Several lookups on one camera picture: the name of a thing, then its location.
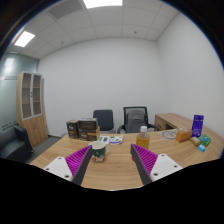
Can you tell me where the orange box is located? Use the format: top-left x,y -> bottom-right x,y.
175,128 -> 193,144

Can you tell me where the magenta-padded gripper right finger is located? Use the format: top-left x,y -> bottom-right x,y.
129,143 -> 184,186

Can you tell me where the wooden glass-door shelf cabinet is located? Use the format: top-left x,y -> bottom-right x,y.
16,71 -> 49,148

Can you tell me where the round white mat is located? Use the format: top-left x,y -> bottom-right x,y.
161,129 -> 181,140

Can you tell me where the tall purple box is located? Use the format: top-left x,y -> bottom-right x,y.
191,114 -> 205,138

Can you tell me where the black leather sofa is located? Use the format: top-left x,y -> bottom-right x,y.
0,124 -> 34,164

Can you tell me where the dark box with tan panel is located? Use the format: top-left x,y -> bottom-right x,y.
78,126 -> 101,142

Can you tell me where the black mesh office chair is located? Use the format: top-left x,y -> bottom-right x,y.
116,106 -> 160,134

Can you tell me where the ceiling air vent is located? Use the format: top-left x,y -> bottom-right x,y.
46,0 -> 84,20

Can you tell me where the small tan box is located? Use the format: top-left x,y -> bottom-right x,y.
189,135 -> 202,147

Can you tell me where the wooden side cabinet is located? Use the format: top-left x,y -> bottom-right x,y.
154,112 -> 201,132

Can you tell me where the tall dark brown box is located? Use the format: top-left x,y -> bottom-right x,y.
65,119 -> 80,139

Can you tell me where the square ceiling light panel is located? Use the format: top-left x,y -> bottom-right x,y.
13,30 -> 36,48
82,0 -> 124,10

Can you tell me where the white printed leaflet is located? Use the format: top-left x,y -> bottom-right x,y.
98,134 -> 124,146

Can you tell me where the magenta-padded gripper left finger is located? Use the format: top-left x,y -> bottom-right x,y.
43,144 -> 94,186

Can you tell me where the grey office chair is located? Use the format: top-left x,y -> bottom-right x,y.
92,109 -> 116,134

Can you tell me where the green and white mug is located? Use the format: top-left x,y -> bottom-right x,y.
89,139 -> 111,163

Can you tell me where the green box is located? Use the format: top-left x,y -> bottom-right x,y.
198,133 -> 212,148

